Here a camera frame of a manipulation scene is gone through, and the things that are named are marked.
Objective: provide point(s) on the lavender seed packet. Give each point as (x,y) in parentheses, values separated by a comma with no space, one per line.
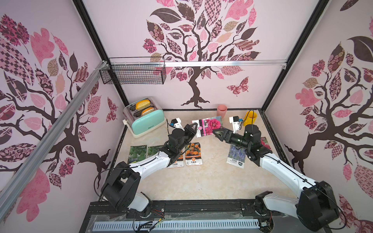
(236,157)

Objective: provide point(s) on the toast slice rear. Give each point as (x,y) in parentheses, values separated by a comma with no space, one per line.
(142,104)

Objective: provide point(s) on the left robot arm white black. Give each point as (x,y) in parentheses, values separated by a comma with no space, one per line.
(121,186)

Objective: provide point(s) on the yellow mug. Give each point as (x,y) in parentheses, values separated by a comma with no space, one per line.
(249,118)

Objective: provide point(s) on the aluminium rail left wall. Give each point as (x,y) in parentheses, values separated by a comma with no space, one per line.
(18,182)

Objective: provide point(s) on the white vented cable duct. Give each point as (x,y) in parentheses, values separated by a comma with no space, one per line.
(172,225)

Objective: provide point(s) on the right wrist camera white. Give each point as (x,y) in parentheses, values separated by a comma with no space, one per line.
(236,123)

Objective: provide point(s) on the aluminium rail back wall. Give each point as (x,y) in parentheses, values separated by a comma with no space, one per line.
(205,63)

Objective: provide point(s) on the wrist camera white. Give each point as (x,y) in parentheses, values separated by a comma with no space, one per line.
(176,123)
(236,123)

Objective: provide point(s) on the green plant seed packet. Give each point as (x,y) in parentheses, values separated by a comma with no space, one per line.
(137,154)

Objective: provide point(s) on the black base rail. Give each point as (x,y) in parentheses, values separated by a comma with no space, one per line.
(273,222)

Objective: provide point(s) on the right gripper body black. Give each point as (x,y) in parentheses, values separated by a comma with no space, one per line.
(228,138)

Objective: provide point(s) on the pink cup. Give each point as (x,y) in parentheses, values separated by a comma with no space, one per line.
(221,110)

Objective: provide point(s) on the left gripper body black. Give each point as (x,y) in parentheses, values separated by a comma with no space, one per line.
(180,147)

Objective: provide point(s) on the pink flower seed packet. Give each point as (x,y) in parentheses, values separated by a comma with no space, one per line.
(206,126)

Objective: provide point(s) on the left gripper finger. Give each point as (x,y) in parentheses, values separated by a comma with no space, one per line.
(190,131)
(174,154)

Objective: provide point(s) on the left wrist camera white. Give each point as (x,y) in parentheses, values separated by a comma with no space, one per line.
(176,123)

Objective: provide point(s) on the toast slice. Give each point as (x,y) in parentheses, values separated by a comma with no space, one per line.
(142,104)
(147,110)

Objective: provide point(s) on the marigold seed packet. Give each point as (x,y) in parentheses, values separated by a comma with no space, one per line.
(193,156)
(179,163)

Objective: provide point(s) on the mint green toaster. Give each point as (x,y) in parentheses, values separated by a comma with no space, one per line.
(140,125)

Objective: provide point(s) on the black wire basket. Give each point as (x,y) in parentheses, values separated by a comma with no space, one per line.
(134,70)

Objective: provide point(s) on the aluminium rail wall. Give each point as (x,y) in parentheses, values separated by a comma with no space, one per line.
(205,63)
(18,182)

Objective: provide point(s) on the toast slice front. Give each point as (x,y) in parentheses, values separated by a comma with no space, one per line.
(147,110)

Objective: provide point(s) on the pink flower packet edge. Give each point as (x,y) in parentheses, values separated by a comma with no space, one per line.
(264,143)

